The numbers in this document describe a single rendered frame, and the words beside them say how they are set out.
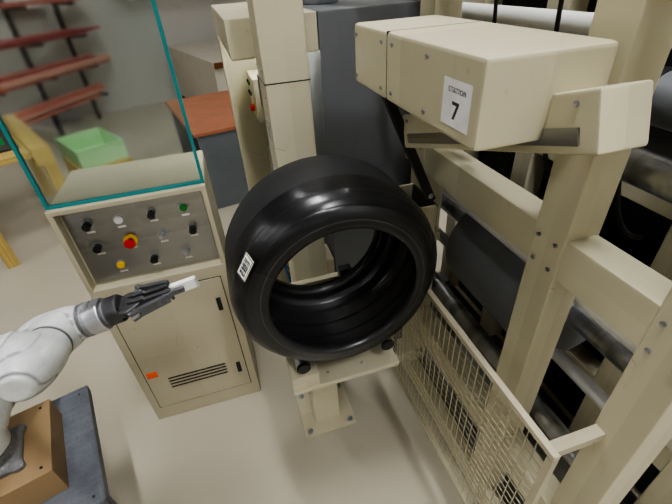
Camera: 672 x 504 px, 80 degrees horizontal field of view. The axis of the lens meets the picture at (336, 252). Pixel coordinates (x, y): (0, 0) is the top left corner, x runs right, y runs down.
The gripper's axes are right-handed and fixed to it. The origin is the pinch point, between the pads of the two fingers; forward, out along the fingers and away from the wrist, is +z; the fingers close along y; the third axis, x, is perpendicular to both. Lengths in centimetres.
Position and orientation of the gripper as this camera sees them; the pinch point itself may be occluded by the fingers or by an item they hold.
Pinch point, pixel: (184, 285)
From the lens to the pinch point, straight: 113.0
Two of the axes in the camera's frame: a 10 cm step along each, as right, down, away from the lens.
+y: -2.9, -5.4, 7.9
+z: 9.3, -3.4, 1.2
